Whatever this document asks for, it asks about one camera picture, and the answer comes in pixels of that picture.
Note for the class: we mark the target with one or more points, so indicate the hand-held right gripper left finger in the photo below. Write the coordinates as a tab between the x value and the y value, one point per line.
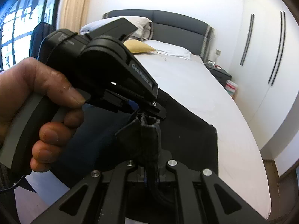
130	168

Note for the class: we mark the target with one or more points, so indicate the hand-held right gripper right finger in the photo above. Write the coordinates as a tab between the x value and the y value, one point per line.
167	161

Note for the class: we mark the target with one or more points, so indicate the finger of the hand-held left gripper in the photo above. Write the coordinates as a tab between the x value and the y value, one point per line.
154	106
132	104

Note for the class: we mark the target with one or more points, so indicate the black pants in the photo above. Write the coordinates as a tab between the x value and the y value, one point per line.
191	144

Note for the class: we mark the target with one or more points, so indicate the person's left hand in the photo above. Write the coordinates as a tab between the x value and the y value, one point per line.
28	74

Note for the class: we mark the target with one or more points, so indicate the yellow patterned cushion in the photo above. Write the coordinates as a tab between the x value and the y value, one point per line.
137	46

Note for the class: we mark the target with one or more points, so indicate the white bed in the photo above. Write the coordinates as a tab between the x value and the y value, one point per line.
210	93

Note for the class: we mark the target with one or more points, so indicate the white pillow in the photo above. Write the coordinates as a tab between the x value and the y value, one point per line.
170	49

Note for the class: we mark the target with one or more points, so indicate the beige curtain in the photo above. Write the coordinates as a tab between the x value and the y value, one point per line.
74	4

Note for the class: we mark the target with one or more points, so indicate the black jacket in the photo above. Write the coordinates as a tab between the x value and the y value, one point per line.
38	39

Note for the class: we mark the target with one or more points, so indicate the dark grey nightstand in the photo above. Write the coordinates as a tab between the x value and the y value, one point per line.
219	72

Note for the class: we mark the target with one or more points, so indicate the grey padded headboard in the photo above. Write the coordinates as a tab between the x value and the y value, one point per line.
177	32

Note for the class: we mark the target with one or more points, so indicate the white striped bin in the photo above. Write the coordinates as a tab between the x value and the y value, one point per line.
231	86

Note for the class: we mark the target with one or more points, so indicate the black framed window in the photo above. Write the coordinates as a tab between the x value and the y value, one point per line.
21	16

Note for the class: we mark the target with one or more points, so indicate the white wardrobe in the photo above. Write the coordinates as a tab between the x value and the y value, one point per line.
261	102

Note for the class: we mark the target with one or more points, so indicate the wall socket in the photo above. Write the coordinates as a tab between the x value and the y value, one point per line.
218	52

